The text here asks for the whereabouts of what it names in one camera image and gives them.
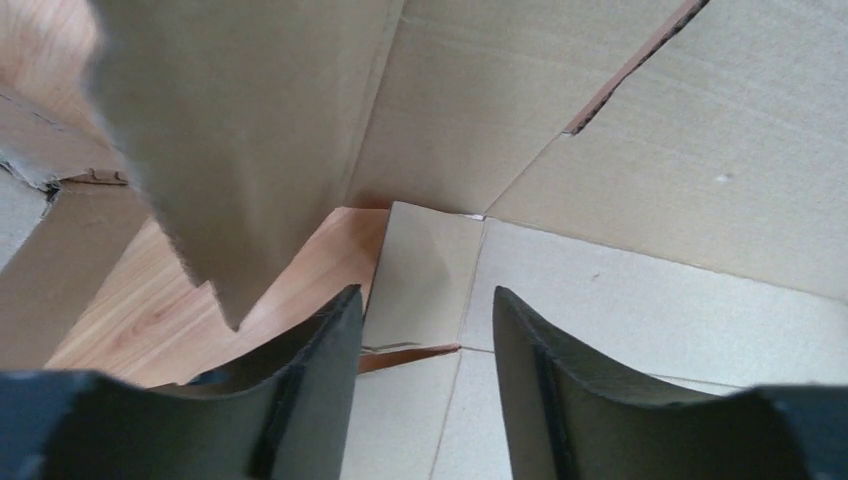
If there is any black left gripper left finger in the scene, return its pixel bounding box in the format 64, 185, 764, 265
1, 285, 363, 479

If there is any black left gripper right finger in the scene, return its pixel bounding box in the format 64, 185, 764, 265
492, 286, 847, 479

